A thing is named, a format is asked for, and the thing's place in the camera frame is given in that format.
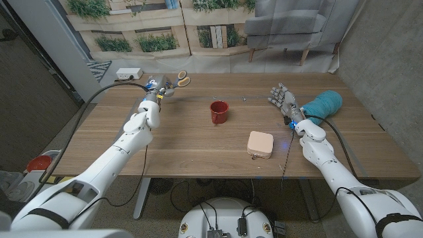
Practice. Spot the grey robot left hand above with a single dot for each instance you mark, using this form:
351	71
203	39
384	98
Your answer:
158	86

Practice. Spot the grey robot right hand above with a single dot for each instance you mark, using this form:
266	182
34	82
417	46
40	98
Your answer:
285	98

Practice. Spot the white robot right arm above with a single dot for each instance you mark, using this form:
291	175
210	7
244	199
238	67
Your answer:
330	165

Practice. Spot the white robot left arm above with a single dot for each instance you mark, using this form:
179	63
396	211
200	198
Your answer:
109	158

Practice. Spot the pink jewelry box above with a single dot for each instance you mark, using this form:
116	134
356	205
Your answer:
260	143

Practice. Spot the red enamel cup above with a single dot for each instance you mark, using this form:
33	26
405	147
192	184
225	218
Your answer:
219	114

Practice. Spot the white power strip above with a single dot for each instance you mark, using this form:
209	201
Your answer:
129	72

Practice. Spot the teal towel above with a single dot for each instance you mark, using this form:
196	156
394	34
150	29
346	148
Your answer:
325	103

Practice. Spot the printed room backdrop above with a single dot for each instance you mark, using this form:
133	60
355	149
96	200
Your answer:
215	59

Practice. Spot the black round floor fan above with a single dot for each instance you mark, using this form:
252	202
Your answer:
160	186

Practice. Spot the metal table leg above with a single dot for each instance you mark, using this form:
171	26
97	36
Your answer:
309	198
141	198

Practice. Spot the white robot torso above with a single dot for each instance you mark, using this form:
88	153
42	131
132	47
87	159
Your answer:
224	215

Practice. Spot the red bowl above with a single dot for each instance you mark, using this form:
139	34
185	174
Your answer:
39	163

